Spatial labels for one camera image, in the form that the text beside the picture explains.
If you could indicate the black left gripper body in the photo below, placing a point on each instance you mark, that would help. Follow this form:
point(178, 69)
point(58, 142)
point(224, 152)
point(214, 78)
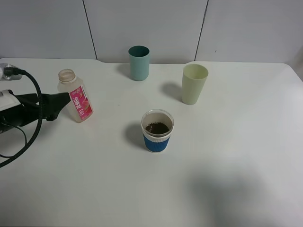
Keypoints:
point(20, 115)

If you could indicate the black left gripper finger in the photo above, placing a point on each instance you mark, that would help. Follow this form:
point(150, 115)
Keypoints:
point(50, 105)

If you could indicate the clear bottle with pink label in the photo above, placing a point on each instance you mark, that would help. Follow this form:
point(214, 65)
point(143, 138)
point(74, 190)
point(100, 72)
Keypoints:
point(79, 107)

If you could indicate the glass cup with blue sleeve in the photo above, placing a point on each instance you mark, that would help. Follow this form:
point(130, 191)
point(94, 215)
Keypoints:
point(157, 126)

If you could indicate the teal plastic cup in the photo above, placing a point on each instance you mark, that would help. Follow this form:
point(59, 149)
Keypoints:
point(139, 57)

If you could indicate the light green plastic cup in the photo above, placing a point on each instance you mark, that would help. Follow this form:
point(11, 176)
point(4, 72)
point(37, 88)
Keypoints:
point(193, 80)

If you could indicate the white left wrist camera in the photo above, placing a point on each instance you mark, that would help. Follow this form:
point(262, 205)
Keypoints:
point(7, 98)

